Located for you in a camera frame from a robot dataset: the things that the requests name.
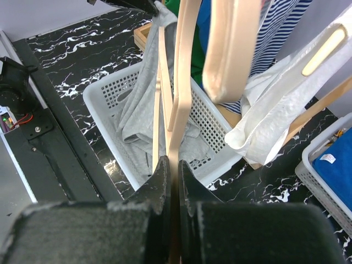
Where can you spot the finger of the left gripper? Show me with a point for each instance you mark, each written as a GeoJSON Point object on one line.
{"type": "Point", "coordinates": [146, 6]}

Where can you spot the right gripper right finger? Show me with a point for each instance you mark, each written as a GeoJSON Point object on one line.
{"type": "Point", "coordinates": [213, 231]}

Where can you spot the beige wooden hanger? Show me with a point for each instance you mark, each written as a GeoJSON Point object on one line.
{"type": "Point", "coordinates": [233, 32]}

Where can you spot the blue tank top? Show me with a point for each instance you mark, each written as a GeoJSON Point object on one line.
{"type": "Point", "coordinates": [203, 23]}

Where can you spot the grey tank top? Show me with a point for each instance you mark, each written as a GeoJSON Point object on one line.
{"type": "Point", "coordinates": [135, 123]}

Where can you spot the white tank top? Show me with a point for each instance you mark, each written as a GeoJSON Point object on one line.
{"type": "Point", "coordinates": [273, 99]}

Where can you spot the wooden clothes rack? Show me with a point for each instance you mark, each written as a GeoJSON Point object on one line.
{"type": "Point", "coordinates": [140, 38]}

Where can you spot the white plastic basket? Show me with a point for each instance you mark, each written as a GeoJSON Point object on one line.
{"type": "Point", "coordinates": [100, 98]}

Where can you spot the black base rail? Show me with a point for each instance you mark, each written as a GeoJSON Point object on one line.
{"type": "Point", "coordinates": [53, 159]}

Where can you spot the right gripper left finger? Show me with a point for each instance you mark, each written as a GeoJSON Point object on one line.
{"type": "Point", "coordinates": [135, 230]}

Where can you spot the blue white striped top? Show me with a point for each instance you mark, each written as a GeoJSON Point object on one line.
{"type": "Point", "coordinates": [279, 20]}

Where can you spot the white basket with clothes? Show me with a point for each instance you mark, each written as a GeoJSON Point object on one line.
{"type": "Point", "coordinates": [311, 179]}

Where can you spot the green tank top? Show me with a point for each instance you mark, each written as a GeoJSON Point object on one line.
{"type": "Point", "coordinates": [198, 55]}

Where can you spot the cream hanger under white top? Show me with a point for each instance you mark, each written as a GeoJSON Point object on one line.
{"type": "Point", "coordinates": [336, 38]}

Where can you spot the blue folded cloth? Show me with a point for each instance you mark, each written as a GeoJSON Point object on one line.
{"type": "Point", "coordinates": [334, 167]}

